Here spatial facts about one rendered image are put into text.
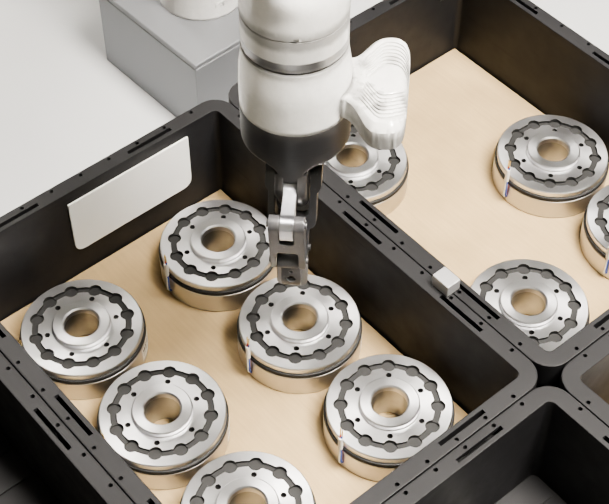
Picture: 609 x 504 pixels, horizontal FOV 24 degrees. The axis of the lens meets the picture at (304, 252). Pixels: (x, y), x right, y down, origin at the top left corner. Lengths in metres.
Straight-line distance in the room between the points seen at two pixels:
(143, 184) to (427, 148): 0.28
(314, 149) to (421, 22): 0.49
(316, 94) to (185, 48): 0.61
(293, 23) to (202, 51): 0.64
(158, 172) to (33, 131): 0.36
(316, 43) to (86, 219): 0.41
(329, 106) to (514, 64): 0.52
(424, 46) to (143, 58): 0.32
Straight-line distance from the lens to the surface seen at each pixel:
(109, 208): 1.26
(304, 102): 0.93
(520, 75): 1.43
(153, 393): 1.16
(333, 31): 0.90
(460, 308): 1.13
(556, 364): 1.11
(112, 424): 1.16
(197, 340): 1.24
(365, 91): 0.95
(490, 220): 1.33
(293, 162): 0.96
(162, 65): 1.57
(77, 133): 1.60
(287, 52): 0.90
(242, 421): 1.19
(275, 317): 1.20
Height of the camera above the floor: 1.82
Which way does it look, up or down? 50 degrees down
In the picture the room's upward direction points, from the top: straight up
